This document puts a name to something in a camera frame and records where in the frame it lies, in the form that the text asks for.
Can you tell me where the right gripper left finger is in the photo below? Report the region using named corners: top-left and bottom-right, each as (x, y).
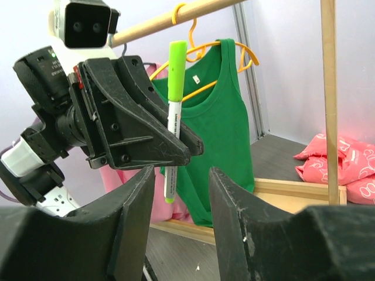
top-left (1, 166), bottom-right (155, 280)

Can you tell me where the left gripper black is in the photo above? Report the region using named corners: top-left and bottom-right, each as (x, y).
top-left (69, 56), bottom-right (204, 170)

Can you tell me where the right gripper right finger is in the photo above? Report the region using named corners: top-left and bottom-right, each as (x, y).
top-left (209, 167), bottom-right (374, 280)

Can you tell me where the white pen green tip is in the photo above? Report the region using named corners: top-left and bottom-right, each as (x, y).
top-left (163, 100), bottom-right (183, 204)

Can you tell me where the light green pen cap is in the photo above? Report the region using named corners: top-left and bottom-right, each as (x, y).
top-left (168, 40), bottom-right (188, 102)

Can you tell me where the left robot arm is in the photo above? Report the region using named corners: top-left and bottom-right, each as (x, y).
top-left (1, 46), bottom-right (204, 217)

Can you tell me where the wooden clothes rack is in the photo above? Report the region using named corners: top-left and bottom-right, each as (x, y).
top-left (108, 0), bottom-right (348, 246)

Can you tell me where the pink shirt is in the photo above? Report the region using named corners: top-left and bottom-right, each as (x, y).
top-left (99, 62), bottom-right (194, 224)

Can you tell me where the yellow plastic hanger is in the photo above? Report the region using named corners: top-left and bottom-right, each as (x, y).
top-left (149, 2), bottom-right (260, 103)

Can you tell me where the green tank top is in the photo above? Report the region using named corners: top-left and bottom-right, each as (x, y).
top-left (151, 39), bottom-right (255, 227)

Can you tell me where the red patterned cloth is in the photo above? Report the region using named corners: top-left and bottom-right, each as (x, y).
top-left (294, 133), bottom-right (374, 205)

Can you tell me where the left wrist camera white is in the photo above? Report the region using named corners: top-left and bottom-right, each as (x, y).
top-left (48, 1), bottom-right (121, 75)

